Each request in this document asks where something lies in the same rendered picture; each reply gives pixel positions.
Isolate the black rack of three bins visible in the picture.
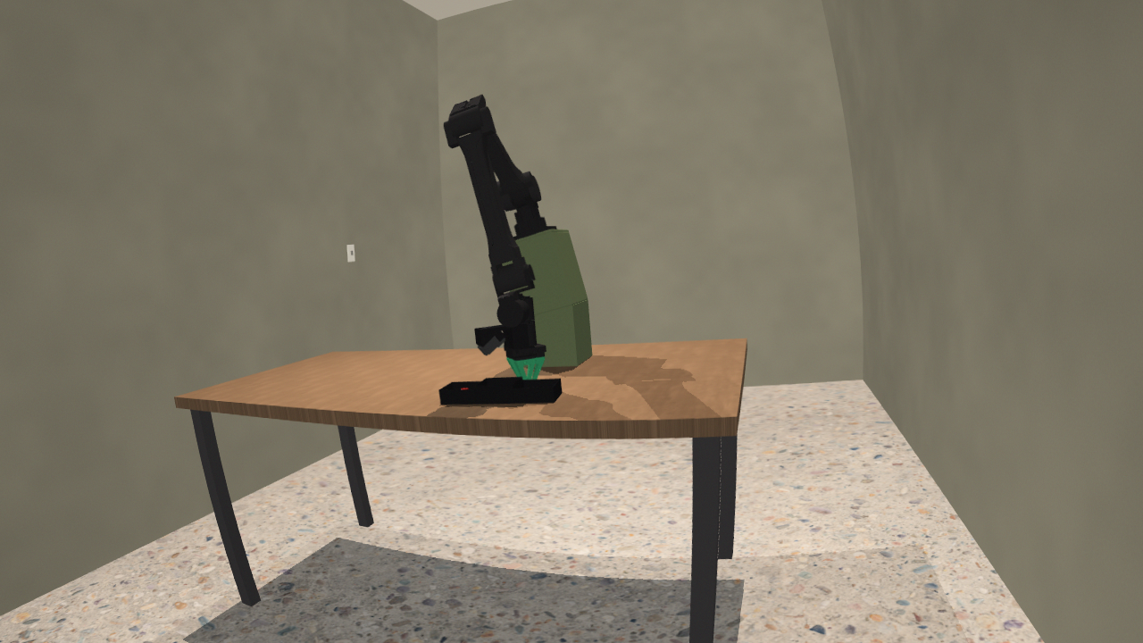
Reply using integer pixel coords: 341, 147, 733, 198
439, 377, 563, 405

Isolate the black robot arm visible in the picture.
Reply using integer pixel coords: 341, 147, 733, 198
443, 95, 557, 355

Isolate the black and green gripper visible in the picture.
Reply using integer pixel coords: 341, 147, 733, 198
504, 320, 546, 380

